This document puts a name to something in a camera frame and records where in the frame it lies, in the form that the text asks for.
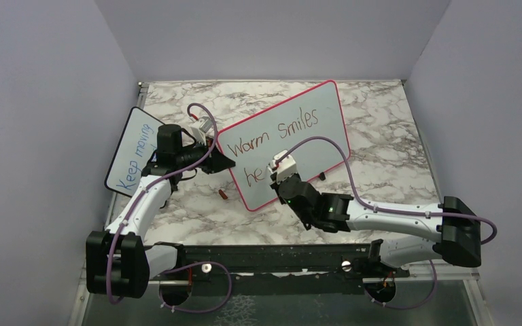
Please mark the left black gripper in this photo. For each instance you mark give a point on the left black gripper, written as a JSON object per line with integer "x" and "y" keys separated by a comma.
{"x": 216, "y": 161}

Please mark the brown marker cap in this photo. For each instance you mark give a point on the brown marker cap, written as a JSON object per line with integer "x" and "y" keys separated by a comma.
{"x": 222, "y": 194}

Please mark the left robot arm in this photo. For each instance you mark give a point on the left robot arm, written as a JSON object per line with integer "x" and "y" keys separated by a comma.
{"x": 117, "y": 262}

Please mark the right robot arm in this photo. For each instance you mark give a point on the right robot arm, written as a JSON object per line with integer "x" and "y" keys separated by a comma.
{"x": 447, "y": 230}

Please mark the pink framed whiteboard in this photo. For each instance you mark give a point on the pink framed whiteboard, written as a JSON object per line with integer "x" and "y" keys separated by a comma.
{"x": 253, "y": 142}

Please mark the black framed written whiteboard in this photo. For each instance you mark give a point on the black framed written whiteboard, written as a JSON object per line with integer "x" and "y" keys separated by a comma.
{"x": 137, "y": 143}

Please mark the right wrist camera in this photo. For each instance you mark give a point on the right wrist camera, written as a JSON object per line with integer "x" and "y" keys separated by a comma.
{"x": 281, "y": 167}

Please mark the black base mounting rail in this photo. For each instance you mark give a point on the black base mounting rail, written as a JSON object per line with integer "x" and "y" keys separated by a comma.
{"x": 295, "y": 269}

